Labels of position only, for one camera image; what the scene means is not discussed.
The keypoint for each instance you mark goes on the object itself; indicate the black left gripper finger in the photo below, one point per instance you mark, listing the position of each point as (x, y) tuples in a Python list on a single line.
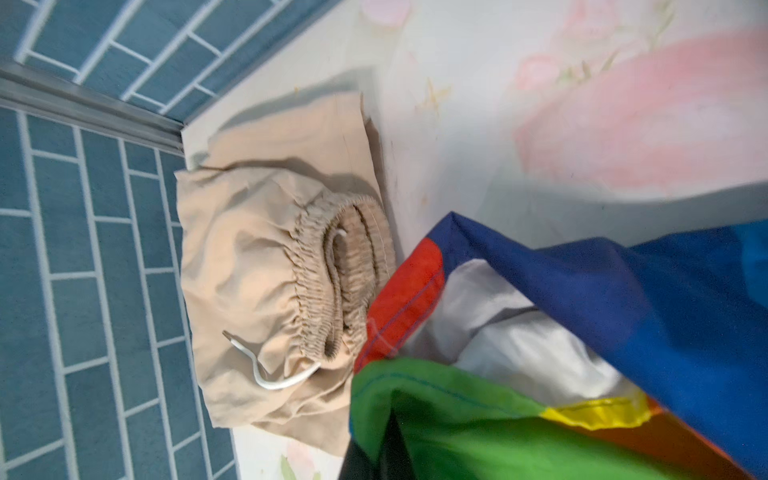
[(393, 463)]

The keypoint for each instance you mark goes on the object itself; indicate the beige drawstring shorts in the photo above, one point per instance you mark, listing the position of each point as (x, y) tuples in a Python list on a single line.
[(285, 247)]

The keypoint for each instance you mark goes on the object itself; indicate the colourful striped shorts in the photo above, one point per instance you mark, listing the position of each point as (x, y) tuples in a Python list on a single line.
[(585, 360)]

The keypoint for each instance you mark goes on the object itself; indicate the aluminium left corner post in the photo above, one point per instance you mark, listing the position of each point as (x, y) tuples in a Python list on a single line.
[(39, 93)]

